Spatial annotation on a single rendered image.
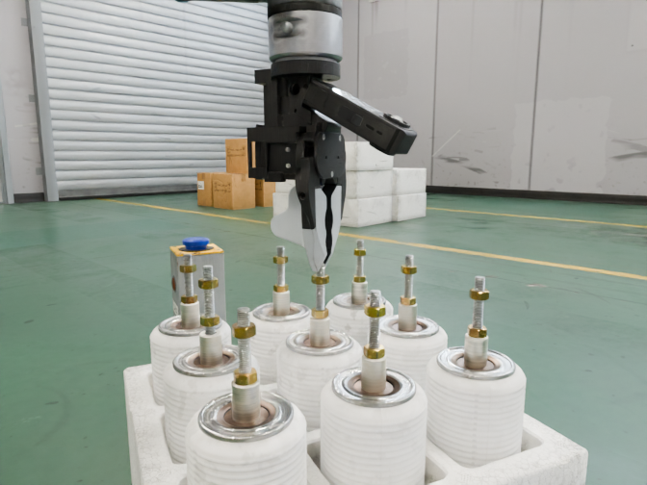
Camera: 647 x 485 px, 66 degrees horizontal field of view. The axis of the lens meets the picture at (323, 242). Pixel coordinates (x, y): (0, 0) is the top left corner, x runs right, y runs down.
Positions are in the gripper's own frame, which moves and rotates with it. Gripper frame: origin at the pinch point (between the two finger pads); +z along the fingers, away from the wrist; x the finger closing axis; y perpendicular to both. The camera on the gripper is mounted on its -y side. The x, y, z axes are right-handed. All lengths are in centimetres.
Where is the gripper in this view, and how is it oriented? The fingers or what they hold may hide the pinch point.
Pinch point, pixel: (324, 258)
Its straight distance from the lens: 53.3
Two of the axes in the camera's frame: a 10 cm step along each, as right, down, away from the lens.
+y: -9.0, -0.7, 4.3
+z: 0.0, 9.8, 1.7
